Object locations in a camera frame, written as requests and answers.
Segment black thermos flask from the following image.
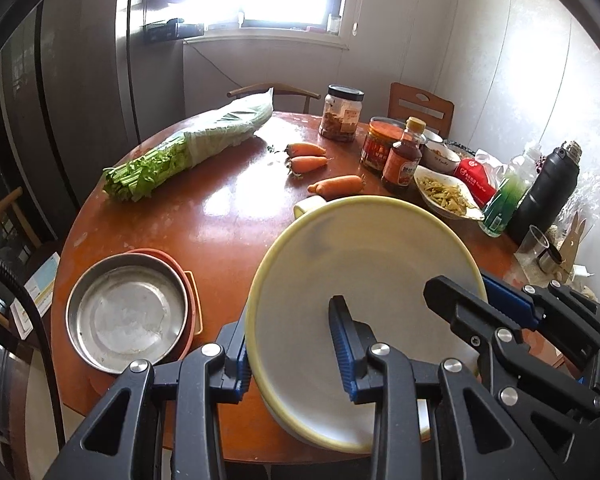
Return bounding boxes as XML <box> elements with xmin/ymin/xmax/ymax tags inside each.
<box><xmin>507</xmin><ymin>141</ymin><xmax>583</xmax><ymax>246</ymax></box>

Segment red chili sauce jar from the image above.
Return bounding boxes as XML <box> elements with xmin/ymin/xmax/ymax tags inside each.
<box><xmin>360</xmin><ymin>116</ymin><xmax>408</xmax><ymax>173</ymax></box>

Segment carrot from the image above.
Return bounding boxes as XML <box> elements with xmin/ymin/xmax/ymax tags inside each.
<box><xmin>286</xmin><ymin>142</ymin><xmax>327</xmax><ymax>157</ymax></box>
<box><xmin>289</xmin><ymin>156</ymin><xmax>329</xmax><ymax>176</ymax></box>
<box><xmin>307</xmin><ymin>175</ymin><xmax>363</xmax><ymax>197</ymax></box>

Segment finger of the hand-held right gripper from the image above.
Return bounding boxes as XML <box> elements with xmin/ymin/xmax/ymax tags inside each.
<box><xmin>480</xmin><ymin>269</ymin><xmax>600</xmax><ymax>372</ymax></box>
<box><xmin>424</xmin><ymin>275</ymin><xmax>600</xmax><ymax>467</ymax></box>

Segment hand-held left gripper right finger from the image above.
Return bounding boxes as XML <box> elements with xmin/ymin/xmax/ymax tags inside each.
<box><xmin>327</xmin><ymin>295</ymin><xmax>556</xmax><ymax>480</ymax></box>

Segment orange plate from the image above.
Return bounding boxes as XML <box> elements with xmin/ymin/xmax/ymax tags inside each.
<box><xmin>182</xmin><ymin>270</ymin><xmax>205</xmax><ymax>335</ymax></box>

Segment white ceramic bowl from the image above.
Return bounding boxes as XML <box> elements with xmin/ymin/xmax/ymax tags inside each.
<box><xmin>422</xmin><ymin>141</ymin><xmax>462</xmax><ymax>175</ymax></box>

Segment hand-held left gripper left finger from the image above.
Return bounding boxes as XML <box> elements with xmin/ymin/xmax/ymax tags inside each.
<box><xmin>42</xmin><ymin>317</ymin><xmax>253</xmax><ymax>480</ymax></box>

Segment salmon pink eared plate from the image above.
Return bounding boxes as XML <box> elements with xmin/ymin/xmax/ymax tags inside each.
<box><xmin>125</xmin><ymin>248</ymin><xmax>197</xmax><ymax>362</ymax></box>

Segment white dish of food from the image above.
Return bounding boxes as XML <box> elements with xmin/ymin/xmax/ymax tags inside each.
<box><xmin>413</xmin><ymin>165</ymin><xmax>485</xmax><ymax>221</ymax></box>

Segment pale yellow plate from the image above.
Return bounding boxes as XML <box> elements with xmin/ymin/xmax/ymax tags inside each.
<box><xmin>245</xmin><ymin>195</ymin><xmax>490</xmax><ymax>455</ymax></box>

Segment small metal cup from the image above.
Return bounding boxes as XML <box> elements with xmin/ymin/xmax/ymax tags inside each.
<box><xmin>536</xmin><ymin>247</ymin><xmax>566</xmax><ymax>275</ymax></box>

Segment orange chair back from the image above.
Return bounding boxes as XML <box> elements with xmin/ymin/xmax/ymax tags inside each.
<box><xmin>387</xmin><ymin>82</ymin><xmax>455</xmax><ymax>140</ymax></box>

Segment patterned ceramic bowl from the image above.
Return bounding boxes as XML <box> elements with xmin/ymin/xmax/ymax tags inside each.
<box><xmin>444</xmin><ymin>139</ymin><xmax>477</xmax><ymax>158</ymax></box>

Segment celery bunch in plastic bag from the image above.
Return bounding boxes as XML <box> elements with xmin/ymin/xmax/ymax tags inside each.
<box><xmin>102</xmin><ymin>87</ymin><xmax>275</xmax><ymax>204</ymax></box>

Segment white paper box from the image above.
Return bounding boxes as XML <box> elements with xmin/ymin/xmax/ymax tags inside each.
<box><xmin>10</xmin><ymin>252</ymin><xmax>61</xmax><ymax>338</ymax></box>

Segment green plastic bottle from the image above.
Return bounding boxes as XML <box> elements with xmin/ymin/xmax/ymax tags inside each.
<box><xmin>480</xmin><ymin>142</ymin><xmax>543</xmax><ymax>237</ymax></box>

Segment clear drinking glass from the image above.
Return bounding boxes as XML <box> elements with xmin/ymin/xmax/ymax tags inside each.
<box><xmin>516</xmin><ymin>225</ymin><xmax>556</xmax><ymax>262</ymax></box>

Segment black device on windowsill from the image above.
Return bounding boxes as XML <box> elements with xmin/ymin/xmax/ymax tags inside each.
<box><xmin>144</xmin><ymin>18</ymin><xmax>206</xmax><ymax>44</ymax></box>

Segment grey refrigerator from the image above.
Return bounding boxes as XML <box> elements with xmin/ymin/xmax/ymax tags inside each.
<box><xmin>0</xmin><ymin>0</ymin><xmax>186</xmax><ymax>271</ymax></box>

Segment round metal plate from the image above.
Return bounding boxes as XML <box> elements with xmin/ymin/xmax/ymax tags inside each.
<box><xmin>66</xmin><ymin>253</ymin><xmax>188</xmax><ymax>375</ymax></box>

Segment red packet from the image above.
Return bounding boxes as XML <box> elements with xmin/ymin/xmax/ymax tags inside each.
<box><xmin>454</xmin><ymin>157</ymin><xmax>501</xmax><ymax>210</ymax></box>

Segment clear jar with black lid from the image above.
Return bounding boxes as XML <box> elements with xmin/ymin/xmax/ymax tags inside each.
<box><xmin>318</xmin><ymin>85</ymin><xmax>365</xmax><ymax>142</ymax></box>

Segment brown sauce bottle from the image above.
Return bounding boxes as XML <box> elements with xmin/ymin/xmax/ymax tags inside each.
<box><xmin>381</xmin><ymin>116</ymin><xmax>427</xmax><ymax>193</ymax></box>

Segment curved wooden chair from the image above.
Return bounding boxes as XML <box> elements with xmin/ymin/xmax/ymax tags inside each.
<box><xmin>227</xmin><ymin>83</ymin><xmax>321</xmax><ymax>115</ymax></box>

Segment clear plastic bag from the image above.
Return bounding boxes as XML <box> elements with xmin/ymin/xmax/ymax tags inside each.
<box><xmin>555</xmin><ymin>170</ymin><xmax>600</xmax><ymax>261</ymax></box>

